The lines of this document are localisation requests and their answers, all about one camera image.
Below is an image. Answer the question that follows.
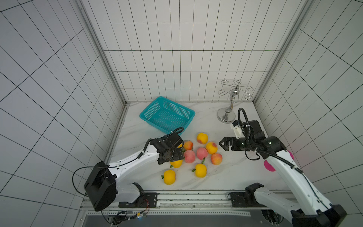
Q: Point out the pink peach right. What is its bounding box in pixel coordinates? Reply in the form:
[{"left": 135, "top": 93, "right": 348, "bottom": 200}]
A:
[{"left": 196, "top": 147, "right": 209, "bottom": 160}]

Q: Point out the silver metal cup rack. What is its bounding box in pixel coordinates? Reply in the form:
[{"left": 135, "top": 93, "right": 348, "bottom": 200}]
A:
[{"left": 216, "top": 79, "right": 254, "bottom": 124}]

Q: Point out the pink plastic goblet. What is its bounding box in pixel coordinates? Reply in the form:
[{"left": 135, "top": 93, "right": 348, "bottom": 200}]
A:
[{"left": 264, "top": 150, "right": 295, "bottom": 172}]

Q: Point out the pink peach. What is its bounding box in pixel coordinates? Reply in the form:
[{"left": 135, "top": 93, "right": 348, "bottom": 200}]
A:
[
  {"left": 184, "top": 150, "right": 196, "bottom": 164},
  {"left": 196, "top": 147, "right": 209, "bottom": 160}
]

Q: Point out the yellow peach red spot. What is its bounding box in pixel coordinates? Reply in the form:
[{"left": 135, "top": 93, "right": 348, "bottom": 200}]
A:
[{"left": 206, "top": 141, "right": 218, "bottom": 155}]

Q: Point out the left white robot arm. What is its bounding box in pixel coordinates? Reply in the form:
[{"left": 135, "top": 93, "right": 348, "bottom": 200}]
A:
[{"left": 84, "top": 132, "right": 184, "bottom": 211}]

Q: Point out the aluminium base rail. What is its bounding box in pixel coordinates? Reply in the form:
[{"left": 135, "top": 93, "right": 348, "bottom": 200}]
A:
[{"left": 80, "top": 189, "right": 311, "bottom": 218}]

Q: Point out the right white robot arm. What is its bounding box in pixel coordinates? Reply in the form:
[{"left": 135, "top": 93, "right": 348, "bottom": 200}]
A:
[{"left": 219, "top": 120, "right": 347, "bottom": 227}]

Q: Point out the pink peach left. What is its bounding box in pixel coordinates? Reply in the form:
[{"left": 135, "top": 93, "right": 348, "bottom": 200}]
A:
[{"left": 184, "top": 150, "right": 196, "bottom": 164}]

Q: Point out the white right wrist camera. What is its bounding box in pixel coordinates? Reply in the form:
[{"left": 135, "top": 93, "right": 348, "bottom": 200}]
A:
[{"left": 233, "top": 125, "right": 245, "bottom": 139}]

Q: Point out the yellow peach top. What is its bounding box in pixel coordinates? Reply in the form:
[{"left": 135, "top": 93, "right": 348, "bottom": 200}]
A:
[{"left": 197, "top": 132, "right": 209, "bottom": 144}]

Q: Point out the teal plastic basket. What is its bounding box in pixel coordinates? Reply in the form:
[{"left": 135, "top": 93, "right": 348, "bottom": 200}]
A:
[{"left": 140, "top": 96, "right": 195, "bottom": 134}]

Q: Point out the orange red peach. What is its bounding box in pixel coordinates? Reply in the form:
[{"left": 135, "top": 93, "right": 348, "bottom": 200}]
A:
[
  {"left": 211, "top": 153, "right": 223, "bottom": 165},
  {"left": 183, "top": 141, "right": 193, "bottom": 150}
]

